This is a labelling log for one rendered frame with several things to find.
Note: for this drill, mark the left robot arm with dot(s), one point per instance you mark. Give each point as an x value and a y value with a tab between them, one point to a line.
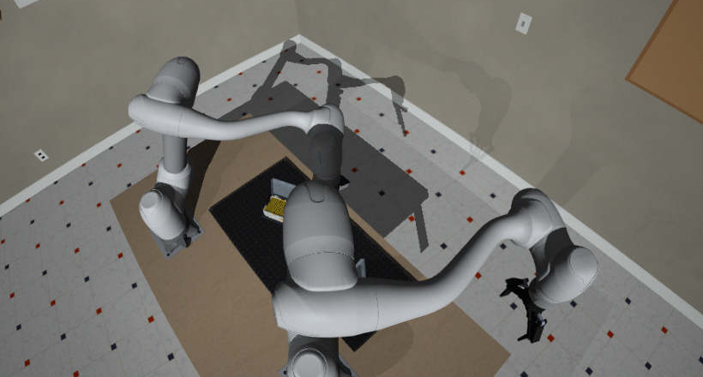
165	109

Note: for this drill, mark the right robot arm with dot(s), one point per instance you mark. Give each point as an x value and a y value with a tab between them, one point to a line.
324	298

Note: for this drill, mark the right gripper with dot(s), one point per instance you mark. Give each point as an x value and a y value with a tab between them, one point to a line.
535	323

